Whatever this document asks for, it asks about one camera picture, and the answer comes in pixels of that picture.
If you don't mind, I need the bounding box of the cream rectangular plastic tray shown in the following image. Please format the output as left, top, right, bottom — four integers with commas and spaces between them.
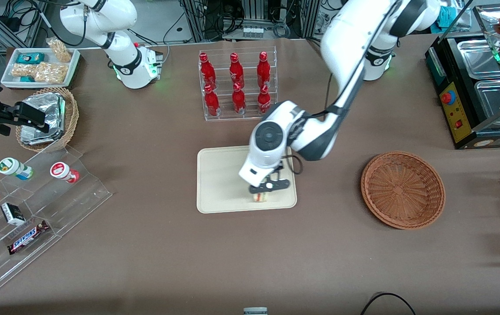
197, 147, 298, 214

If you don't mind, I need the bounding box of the small wicker basket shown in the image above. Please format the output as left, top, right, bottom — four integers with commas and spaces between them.
15, 87, 79, 153

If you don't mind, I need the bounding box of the white snack tray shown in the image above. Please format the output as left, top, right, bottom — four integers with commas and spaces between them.
0, 47, 81, 88

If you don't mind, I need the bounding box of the round brown wicker basket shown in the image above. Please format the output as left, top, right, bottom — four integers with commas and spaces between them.
361, 151, 446, 230

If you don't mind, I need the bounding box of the foil wrapped package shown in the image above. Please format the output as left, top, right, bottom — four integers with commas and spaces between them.
20, 126, 65, 146
21, 92, 66, 132

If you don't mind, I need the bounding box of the clear bag of crackers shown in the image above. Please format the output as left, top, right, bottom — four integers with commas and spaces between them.
34, 62, 67, 84
11, 63, 37, 80

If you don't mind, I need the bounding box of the green lid yogurt cup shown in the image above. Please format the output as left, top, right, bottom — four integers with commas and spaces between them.
0, 157, 34, 181

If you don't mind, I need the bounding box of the clear acrylic bottle rack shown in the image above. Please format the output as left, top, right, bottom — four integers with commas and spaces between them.
198, 46, 278, 122

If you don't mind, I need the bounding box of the teal snack box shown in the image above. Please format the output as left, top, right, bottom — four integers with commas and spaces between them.
17, 52, 45, 64

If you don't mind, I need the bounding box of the red lid yogurt cup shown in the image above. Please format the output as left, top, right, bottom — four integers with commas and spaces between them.
50, 161, 80, 184

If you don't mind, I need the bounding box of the clear bag of nuts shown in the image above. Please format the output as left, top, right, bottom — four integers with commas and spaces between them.
46, 38, 72, 63

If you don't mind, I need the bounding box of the red cola bottle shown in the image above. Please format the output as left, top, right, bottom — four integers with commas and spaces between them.
257, 52, 271, 88
229, 52, 245, 88
204, 84, 221, 117
199, 52, 217, 89
257, 84, 272, 115
232, 82, 247, 115

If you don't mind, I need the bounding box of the small black white box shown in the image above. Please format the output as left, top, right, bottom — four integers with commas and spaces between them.
0, 202, 26, 227

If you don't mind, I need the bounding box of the clear acrylic stepped shelf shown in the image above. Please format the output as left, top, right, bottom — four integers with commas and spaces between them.
0, 144, 113, 298

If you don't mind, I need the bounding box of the Snickers chocolate bar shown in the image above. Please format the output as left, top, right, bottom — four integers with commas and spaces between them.
7, 220, 51, 256

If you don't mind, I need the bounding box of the black yellow food warmer cabinet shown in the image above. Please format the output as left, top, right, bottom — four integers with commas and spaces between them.
425, 3, 500, 150

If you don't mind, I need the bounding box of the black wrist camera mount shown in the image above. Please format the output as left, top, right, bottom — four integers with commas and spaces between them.
270, 161, 287, 182

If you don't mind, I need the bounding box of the black cable loop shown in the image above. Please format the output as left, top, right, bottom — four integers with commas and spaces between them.
360, 292, 417, 315

